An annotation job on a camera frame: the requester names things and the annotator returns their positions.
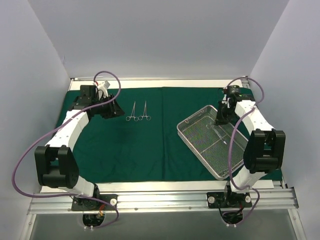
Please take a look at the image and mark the steel surgical forceps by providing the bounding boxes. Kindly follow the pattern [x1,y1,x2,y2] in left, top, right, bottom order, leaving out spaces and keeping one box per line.
[138,101,151,121]
[125,101,139,122]

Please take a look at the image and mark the metal wire mesh tray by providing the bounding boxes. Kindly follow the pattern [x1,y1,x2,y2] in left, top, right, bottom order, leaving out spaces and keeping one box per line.
[176,105,234,180]

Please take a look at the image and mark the dark green surgical cloth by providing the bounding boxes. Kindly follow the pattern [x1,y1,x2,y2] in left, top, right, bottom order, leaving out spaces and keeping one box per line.
[73,87,223,183]

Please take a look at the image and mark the steel surgical scissors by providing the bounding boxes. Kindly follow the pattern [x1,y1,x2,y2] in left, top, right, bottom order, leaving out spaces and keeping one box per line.
[212,125,228,145]

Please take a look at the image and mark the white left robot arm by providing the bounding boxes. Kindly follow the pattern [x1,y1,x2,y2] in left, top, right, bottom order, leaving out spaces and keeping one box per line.
[34,94,125,210]

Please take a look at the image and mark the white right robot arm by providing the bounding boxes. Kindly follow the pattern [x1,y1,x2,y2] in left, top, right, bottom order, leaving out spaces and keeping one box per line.
[214,94,286,207]

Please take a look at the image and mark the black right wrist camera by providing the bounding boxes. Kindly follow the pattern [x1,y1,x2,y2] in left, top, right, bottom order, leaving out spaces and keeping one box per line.
[223,85,240,96]

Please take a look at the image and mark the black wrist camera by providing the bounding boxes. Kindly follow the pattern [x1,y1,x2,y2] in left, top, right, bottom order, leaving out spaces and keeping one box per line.
[223,85,240,96]
[80,80,110,100]

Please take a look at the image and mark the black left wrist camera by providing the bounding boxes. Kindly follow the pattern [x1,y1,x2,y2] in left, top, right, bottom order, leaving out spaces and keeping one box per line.
[80,80,110,100]

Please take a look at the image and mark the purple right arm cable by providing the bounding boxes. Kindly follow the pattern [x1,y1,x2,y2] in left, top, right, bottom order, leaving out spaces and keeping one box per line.
[218,76,266,224]

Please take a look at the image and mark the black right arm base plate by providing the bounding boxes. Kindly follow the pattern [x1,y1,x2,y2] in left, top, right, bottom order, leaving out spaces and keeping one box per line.
[206,192,253,209]

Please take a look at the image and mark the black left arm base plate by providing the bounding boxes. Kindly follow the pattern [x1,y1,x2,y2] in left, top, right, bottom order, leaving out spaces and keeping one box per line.
[71,194,118,212]

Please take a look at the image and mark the aluminium front frame rail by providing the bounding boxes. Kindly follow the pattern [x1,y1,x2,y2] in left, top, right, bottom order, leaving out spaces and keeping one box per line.
[27,188,298,214]

